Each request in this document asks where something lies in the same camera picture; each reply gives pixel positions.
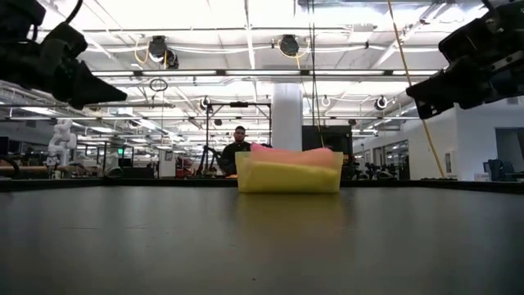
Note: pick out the dark display screen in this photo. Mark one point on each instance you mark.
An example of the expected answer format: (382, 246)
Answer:
(331, 139)

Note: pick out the blue office chair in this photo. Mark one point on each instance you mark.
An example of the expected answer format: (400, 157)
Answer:
(497, 170)

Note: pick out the pink microfiber towel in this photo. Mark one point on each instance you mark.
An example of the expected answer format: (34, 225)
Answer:
(294, 155)

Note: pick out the yellow-green plastic bin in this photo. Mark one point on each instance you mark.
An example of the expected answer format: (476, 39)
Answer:
(245, 157)

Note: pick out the black stand frame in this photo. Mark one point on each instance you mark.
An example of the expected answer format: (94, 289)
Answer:
(239, 104)

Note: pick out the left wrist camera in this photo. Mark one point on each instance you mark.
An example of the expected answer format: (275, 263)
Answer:
(65, 41)

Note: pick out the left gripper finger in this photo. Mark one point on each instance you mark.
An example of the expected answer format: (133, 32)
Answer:
(90, 90)

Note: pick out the black tripod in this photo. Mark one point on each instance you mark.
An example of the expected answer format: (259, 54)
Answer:
(209, 160)

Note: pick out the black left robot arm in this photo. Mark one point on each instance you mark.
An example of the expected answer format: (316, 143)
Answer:
(20, 12)

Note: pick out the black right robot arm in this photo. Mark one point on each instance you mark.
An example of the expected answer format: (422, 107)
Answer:
(509, 10)

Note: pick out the white column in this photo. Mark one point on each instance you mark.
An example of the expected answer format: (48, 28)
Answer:
(287, 119)

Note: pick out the person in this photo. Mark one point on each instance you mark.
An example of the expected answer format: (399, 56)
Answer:
(233, 151)

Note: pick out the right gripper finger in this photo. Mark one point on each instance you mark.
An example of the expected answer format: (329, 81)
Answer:
(446, 92)

